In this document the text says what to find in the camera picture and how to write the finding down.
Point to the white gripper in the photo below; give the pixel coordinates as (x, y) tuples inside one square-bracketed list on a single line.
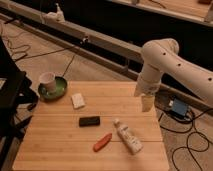
[(146, 87)]

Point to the white sponge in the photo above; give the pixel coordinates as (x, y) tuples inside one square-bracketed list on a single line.
[(78, 100)]

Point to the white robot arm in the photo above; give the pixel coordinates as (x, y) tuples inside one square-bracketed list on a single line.
[(161, 57)]

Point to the white ceramic cup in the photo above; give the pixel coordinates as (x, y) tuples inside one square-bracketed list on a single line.
[(47, 79)]

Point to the blue power box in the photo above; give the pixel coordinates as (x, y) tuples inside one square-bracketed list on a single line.
[(178, 108)]

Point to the white plastic bottle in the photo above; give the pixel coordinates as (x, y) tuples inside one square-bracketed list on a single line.
[(127, 136)]

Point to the black rectangular block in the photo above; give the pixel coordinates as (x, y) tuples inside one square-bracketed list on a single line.
[(89, 121)]

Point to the orange carrot toy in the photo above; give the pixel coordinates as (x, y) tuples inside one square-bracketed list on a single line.
[(102, 142)]

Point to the green plate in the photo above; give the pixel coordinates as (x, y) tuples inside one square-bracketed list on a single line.
[(58, 92)]

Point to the white object on rail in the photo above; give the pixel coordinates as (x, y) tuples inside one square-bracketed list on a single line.
[(57, 16)]

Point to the black chair frame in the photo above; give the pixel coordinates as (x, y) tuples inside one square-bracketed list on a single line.
[(15, 90)]

